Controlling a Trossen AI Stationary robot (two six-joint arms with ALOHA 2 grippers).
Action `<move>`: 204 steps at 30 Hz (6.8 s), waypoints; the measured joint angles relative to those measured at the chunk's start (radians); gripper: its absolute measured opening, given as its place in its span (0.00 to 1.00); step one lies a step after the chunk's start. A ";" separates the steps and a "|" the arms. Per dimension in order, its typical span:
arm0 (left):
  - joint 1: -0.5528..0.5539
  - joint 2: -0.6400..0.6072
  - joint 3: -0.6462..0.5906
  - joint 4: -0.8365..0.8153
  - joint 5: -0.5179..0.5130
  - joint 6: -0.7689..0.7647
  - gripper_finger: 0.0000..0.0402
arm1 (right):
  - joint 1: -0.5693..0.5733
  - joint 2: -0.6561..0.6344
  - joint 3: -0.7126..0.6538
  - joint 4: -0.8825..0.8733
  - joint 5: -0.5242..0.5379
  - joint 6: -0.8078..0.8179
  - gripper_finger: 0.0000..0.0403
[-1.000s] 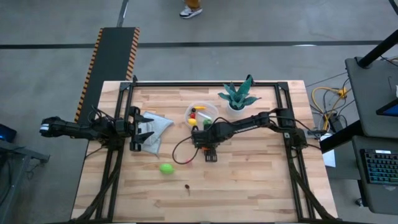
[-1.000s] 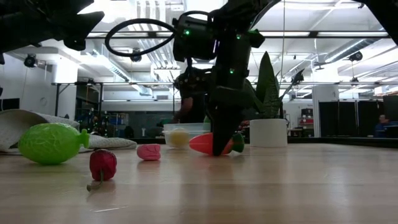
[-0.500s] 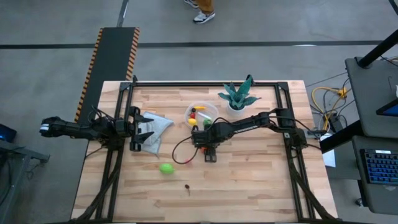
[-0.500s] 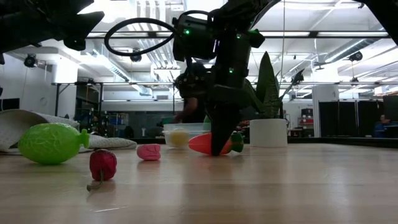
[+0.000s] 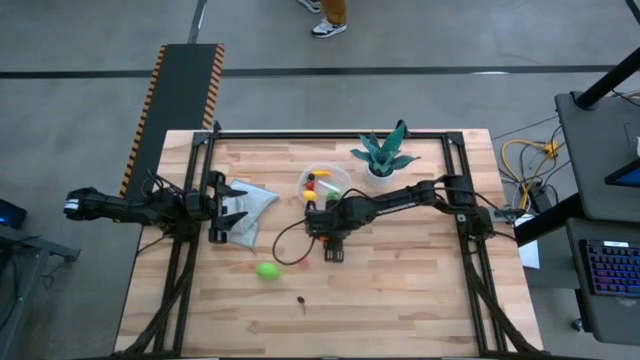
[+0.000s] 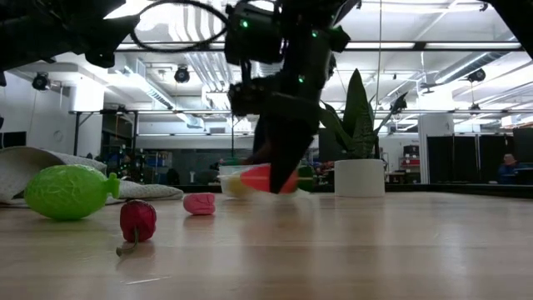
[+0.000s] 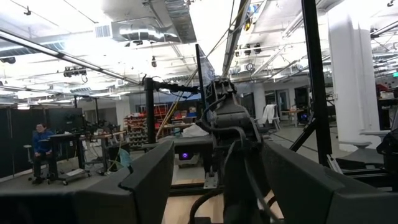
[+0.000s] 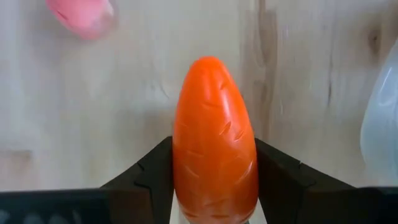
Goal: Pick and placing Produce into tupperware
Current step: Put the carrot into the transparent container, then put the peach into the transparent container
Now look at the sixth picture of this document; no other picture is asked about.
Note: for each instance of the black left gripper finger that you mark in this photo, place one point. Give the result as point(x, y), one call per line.
point(109, 41)
point(109, 6)

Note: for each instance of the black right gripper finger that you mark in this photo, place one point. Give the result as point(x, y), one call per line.
point(287, 158)

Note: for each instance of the orange toy carrot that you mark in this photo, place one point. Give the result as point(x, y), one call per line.
point(256, 178)

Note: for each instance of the pink toy produce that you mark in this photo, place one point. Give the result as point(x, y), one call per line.
point(200, 204)

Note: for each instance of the green toy pear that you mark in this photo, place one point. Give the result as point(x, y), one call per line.
point(68, 192)

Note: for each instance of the red toy pepper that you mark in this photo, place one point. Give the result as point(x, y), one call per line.
point(137, 221)

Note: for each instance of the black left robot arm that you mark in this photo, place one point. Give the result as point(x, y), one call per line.
point(23, 33)

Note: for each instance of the clear plastic tupperware container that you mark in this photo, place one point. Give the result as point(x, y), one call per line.
point(222, 171)

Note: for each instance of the black partition screen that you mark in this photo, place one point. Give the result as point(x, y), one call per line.
point(466, 158)
point(327, 148)

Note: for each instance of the black ceiling spotlight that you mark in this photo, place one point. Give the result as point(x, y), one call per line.
point(40, 81)
point(476, 75)
point(182, 75)

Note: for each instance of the yellow toy lemon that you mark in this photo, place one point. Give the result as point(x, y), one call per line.
point(236, 187)

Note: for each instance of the green snake plant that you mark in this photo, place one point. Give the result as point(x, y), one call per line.
point(358, 125)

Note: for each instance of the white plant pot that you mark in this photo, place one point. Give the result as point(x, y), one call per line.
point(359, 178)

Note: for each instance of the shelf with red boxes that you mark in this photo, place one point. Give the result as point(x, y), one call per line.
point(410, 162)

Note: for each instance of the grey cloth towel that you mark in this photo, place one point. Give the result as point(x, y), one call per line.
point(25, 166)

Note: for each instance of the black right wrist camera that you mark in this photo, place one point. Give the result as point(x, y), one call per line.
point(250, 98)

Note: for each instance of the black wall panel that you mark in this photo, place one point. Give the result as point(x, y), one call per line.
point(12, 139)

